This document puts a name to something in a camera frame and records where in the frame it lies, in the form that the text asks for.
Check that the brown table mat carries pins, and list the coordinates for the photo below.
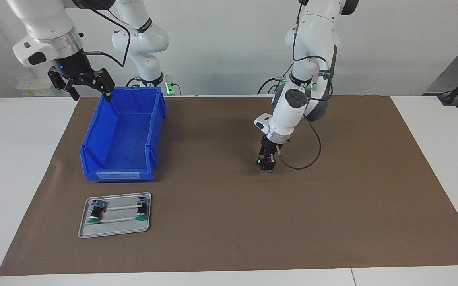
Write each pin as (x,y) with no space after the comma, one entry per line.
(272,218)

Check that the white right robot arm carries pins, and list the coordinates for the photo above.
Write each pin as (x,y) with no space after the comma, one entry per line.
(42,20)

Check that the blue plastic storage bin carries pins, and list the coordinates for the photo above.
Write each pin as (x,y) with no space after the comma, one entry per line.
(129,139)

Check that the green push button switch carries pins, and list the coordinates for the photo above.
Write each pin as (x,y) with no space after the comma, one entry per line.
(142,209)
(257,161)
(96,210)

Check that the grey metal tray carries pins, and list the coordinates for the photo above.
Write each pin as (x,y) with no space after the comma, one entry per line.
(113,229)

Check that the white wall box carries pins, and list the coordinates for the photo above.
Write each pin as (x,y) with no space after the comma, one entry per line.
(30,85)

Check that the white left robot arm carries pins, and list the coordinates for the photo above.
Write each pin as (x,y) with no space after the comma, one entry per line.
(288,115)

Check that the green lit base connector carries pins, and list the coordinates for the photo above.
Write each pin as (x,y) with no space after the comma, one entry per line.
(281,80)
(169,87)

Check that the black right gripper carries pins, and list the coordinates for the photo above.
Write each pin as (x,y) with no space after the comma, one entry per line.
(74,67)

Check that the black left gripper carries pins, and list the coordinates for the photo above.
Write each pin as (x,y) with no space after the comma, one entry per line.
(270,145)

